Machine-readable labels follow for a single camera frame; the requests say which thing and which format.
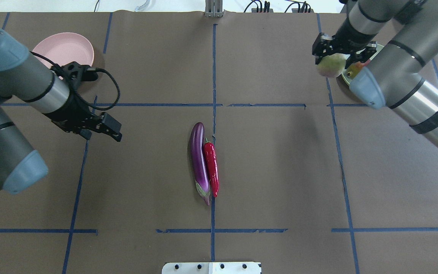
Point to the red chili pepper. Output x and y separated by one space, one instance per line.
212 166

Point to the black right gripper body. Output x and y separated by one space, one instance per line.
350 38

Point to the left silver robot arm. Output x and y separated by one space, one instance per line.
52 90

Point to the aluminium frame post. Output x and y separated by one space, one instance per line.
214 8

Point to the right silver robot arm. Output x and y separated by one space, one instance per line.
402 37

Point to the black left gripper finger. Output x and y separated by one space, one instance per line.
86 134
110 126

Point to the purple eggplant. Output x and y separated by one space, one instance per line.
196 141

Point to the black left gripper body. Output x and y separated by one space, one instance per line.
71 111

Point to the white camera stand pillar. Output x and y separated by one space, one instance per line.
235 267

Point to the light green plate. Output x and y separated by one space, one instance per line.
347 80

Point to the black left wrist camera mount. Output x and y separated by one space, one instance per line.
76 73

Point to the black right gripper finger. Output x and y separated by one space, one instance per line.
361 56
322 45

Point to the pink plate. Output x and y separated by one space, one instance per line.
66 47

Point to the red apple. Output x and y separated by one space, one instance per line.
353 70

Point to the yellow-green peach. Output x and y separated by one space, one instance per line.
332 66

